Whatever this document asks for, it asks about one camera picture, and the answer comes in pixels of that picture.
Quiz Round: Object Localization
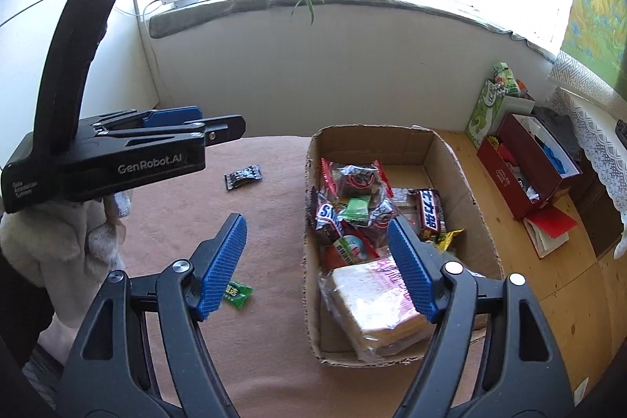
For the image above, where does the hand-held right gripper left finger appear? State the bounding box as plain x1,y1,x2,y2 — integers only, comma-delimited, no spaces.
56,212,248,418

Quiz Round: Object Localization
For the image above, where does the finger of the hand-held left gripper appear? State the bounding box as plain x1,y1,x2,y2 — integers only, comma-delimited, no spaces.
95,114,246,149
93,105,205,130

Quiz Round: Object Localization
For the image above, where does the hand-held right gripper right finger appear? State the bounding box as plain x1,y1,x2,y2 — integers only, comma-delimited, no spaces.
388,215,578,418

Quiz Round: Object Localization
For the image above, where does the dark chocolate bar wrapper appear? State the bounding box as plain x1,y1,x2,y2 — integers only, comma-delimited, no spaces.
414,188,448,243

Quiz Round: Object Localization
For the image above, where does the cardboard box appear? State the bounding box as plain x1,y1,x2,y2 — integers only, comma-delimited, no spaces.
303,123,505,368

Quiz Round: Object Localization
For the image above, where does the clear chocolate cake packet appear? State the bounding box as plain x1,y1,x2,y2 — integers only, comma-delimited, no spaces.
366,197,401,233
320,157,393,204

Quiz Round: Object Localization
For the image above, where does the person's left forearm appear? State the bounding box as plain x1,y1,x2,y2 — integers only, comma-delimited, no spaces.
0,190,134,331

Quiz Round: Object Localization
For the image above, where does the yellow snack packet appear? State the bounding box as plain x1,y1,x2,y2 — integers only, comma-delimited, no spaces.
435,228,465,252

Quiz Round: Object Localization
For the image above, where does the black candy packet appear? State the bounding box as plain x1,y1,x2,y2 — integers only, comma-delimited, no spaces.
224,165,264,192

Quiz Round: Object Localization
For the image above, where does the clear sandwich bread packet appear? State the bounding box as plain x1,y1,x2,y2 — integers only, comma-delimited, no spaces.
318,255,444,362

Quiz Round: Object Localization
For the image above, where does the red and green snack packet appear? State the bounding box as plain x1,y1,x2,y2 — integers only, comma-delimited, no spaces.
332,234,377,264

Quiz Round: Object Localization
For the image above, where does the green square candy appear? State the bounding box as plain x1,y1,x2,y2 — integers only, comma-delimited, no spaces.
341,197,372,224

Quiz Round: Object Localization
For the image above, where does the brown chocolate bar wrapper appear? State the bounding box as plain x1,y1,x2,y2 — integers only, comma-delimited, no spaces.
313,201,346,246

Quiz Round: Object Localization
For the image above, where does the red open box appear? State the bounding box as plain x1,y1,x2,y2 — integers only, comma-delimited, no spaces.
477,112,585,221

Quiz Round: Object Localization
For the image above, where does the red booklet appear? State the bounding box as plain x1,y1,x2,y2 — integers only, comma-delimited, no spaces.
522,206,580,261

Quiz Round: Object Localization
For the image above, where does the green carton box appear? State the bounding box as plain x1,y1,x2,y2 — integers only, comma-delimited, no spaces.
465,76,536,150

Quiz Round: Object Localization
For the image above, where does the wooden cabinet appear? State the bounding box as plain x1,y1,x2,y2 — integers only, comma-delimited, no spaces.
572,180,627,261

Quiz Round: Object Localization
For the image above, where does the green drink packet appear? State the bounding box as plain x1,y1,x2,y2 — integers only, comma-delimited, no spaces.
491,62,521,99

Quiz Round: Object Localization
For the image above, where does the lace covered cabinet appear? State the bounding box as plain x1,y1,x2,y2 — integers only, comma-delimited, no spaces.
547,50,627,261

